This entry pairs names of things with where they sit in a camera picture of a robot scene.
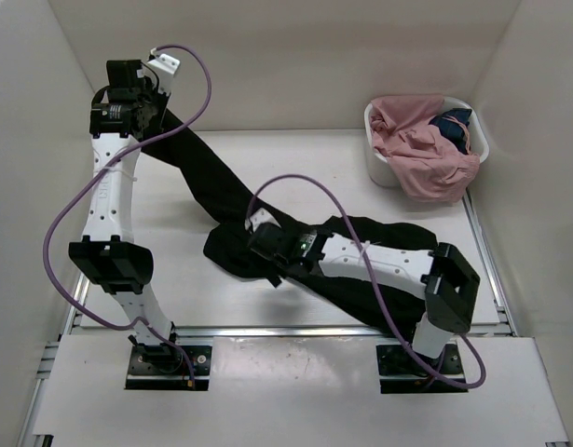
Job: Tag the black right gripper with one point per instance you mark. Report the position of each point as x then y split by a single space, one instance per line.
271 275

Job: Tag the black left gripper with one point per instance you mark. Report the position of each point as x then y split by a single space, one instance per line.
152 88

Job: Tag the black trousers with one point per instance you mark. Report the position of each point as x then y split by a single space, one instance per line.
227 200

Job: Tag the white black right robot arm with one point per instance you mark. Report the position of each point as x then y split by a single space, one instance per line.
442 278

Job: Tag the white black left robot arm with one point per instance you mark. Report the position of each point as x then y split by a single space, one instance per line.
107 253

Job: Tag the white laundry basket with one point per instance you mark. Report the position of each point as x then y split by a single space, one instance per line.
472 135

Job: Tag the white front cover panel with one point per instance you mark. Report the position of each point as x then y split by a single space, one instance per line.
294 392

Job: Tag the pink garment in basket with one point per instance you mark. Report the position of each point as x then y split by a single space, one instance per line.
421 144

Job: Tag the navy garment in basket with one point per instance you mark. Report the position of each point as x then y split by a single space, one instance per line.
454 125

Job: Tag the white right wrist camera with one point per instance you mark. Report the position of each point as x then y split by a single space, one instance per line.
261 216

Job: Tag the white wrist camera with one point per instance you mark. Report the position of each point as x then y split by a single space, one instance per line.
164 68
261 216

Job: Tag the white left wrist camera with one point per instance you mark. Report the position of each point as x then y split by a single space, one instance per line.
164 68

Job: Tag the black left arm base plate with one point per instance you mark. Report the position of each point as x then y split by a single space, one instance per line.
162 367

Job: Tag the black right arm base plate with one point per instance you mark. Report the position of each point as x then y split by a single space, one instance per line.
399 374

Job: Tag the aluminium frame rail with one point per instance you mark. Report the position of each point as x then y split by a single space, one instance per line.
505 327

